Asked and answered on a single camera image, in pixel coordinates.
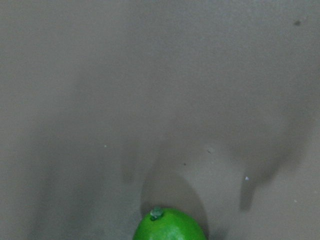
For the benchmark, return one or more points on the green lime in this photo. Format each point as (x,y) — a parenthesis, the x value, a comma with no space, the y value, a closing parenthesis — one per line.
(163,223)

